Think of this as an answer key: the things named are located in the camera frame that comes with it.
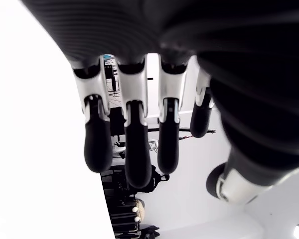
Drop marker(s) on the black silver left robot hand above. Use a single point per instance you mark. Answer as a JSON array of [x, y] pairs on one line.
[[189, 30]]

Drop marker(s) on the black backpack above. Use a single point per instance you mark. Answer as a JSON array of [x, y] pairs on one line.
[[155, 184]]

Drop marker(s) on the beige round object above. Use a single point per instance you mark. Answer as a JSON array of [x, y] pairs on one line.
[[140, 209]]

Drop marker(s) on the black stacked equipment cases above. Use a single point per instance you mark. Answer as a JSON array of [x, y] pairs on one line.
[[122, 219]]

